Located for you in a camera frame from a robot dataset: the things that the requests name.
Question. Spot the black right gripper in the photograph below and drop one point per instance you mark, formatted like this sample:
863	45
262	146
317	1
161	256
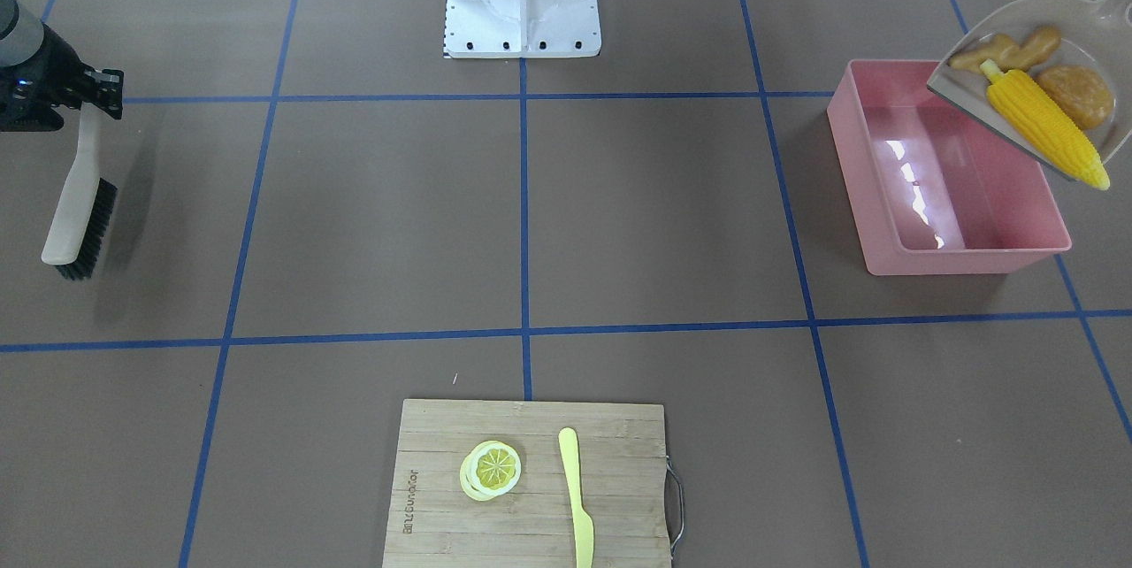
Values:
50	65

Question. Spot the beige hand brush black bristles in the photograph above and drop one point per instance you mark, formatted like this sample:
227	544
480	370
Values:
84	209

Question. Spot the tan toy ginger root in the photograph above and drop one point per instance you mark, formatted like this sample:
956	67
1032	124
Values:
1008	54

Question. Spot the yellow toy corn cob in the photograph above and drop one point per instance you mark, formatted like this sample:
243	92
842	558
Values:
1049	131

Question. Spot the brown toy potato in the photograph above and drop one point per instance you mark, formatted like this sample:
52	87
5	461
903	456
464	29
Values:
1081	93

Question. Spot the beige plastic dustpan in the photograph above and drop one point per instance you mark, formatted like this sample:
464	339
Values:
1095	33

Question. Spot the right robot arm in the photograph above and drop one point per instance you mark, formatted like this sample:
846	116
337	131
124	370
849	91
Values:
22	36

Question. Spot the pink plastic bin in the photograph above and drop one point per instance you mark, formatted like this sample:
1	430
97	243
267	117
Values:
932	191

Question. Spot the yellow toy lemon slice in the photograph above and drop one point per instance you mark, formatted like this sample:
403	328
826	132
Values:
491	470

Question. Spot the yellow plastic toy knife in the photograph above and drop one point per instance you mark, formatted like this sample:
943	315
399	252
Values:
581	521

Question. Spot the bamboo cutting board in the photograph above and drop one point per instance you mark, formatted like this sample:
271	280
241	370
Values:
624	465

